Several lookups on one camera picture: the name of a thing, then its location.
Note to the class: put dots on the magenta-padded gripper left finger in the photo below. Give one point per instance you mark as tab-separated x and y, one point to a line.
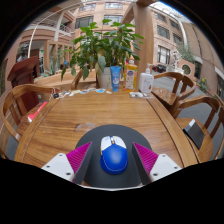
58	166

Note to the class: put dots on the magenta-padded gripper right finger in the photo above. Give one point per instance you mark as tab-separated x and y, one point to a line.
165	166

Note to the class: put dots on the blue and white computer mouse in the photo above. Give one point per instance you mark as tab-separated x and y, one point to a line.
113	160

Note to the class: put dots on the round dark grey mouse pad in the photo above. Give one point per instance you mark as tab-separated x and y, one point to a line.
96	178

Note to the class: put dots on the black flat box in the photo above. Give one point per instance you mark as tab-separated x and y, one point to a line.
194	134

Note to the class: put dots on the wooden round-back armchair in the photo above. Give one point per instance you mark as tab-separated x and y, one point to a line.
163	96
76	80
30	88
196	100

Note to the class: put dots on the dark key bunch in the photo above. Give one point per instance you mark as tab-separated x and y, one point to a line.
56	95

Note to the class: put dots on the small white wrapped packet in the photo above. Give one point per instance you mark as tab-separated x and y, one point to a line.
137	94

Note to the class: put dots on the white pump bottle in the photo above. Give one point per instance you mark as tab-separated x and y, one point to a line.
146	83

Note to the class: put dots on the long wooden planter box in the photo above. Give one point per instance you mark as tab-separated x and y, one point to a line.
53	80

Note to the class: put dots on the small light blue card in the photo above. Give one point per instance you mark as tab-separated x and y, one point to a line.
100	90

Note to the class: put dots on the potted yellow flower plant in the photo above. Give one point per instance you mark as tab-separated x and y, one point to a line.
203	85

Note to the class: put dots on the yellow liquid soap bottle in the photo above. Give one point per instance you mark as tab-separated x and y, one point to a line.
130	76

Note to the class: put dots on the leafy plant in white pot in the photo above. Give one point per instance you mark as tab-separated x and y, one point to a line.
105	78

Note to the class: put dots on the blue squeeze tube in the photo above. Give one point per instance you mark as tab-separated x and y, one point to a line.
115	78

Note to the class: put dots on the dark red wooden podium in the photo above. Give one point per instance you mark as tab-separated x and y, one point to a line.
23	71

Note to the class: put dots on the white sculpture on pedestal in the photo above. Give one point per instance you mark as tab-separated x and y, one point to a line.
176	63

